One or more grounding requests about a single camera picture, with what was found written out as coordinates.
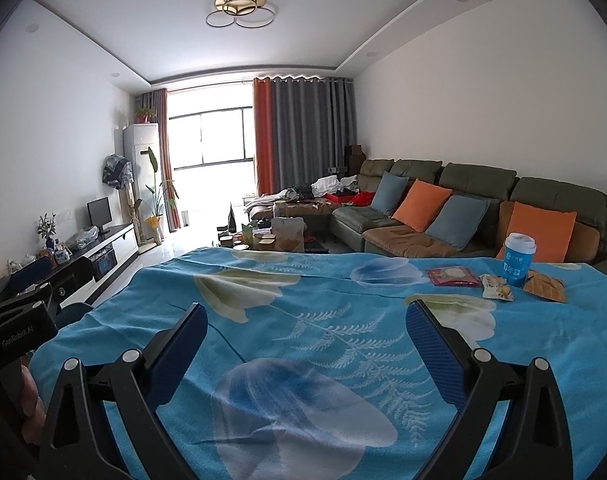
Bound stacked cardboard boxes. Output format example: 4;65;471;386
344;145;365;176

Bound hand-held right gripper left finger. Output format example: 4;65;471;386
36;302;209;480

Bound grey and orange curtain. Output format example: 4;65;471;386
254;76;357;197

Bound white standing air conditioner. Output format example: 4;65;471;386
122;123;160;246

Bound blue floral tablecloth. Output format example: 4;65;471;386
28;246;607;480

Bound cluttered coffee table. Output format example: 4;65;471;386
216;202;329;256

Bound striped brown curtain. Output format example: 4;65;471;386
135;88;180;233

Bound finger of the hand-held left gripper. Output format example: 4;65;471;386
34;256;97;313
0;256;53;306

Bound blue cushion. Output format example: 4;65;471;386
425;194;490;252
371;171;410;216

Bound person's left hand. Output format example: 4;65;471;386
14;364;48;453

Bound white yellow snack packet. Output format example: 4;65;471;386
480;274;515;302

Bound red cloth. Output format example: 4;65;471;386
333;191;374;207

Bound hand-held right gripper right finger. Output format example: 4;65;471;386
405;299;574;480

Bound pile of clothes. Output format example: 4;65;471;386
244;175;374;208

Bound black monitor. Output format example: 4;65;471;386
87;197;113;233

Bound white TV cabinet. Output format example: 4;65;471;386
0;222;140;306

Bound blue cup with white lid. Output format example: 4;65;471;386
503;232;537;288

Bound orange snack packet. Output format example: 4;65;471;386
522;270;567;304

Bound green sectional sofa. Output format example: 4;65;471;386
244;158;607;286

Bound red snack packet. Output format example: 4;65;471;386
426;266;484;288

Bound orange cushion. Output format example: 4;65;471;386
496;201;578;263
391;179;453;233

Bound small plant in blue vase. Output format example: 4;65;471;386
37;212;58;251

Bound fan with dark cover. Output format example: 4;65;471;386
102;153;134;191

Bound tall green potted plant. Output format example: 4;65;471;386
142;147;179;246

